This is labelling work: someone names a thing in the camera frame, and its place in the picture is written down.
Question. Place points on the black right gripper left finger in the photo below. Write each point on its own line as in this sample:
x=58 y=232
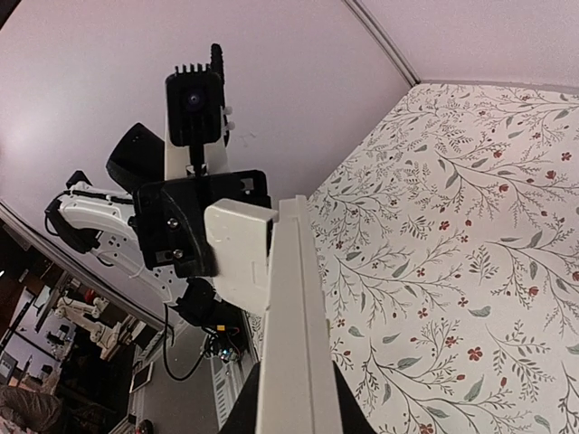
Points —
x=243 y=416

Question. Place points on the floral patterned table mat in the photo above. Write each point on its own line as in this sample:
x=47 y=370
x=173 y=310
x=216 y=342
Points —
x=448 y=251

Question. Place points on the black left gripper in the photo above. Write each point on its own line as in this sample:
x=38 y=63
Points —
x=169 y=218

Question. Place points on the white remote control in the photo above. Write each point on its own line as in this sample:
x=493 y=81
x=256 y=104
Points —
x=297 y=384

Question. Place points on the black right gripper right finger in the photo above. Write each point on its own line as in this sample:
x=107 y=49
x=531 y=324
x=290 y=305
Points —
x=352 y=418

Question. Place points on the white battery cover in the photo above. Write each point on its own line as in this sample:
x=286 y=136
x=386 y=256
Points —
x=238 y=234

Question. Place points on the left aluminium frame post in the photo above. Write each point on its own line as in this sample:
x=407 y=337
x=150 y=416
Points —
x=376 y=30

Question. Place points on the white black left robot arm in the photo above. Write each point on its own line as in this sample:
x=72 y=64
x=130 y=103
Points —
x=142 y=157

